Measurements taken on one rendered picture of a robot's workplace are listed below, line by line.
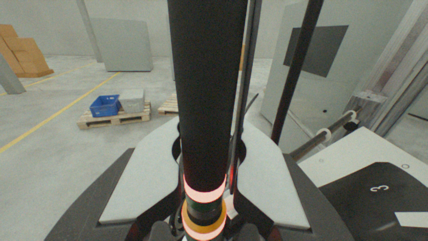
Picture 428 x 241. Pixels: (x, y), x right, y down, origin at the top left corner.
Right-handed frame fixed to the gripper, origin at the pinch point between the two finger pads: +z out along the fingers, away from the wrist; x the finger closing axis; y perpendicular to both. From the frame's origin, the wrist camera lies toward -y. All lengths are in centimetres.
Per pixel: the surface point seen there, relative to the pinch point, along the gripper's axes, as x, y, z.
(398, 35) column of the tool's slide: 55, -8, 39
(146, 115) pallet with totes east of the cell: -130, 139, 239
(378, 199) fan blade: 19.4, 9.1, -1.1
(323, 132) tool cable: 23.1, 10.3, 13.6
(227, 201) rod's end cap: 2.4, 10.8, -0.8
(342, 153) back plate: 37.4, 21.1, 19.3
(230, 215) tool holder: 2.5, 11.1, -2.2
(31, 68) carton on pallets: -647, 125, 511
